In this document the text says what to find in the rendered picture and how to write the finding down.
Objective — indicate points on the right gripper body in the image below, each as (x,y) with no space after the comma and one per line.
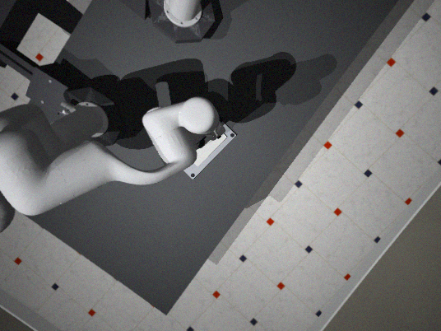
(220,131)

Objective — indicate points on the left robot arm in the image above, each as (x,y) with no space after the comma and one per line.
(183,12)

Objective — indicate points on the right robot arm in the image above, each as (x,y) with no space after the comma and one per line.
(36,178)

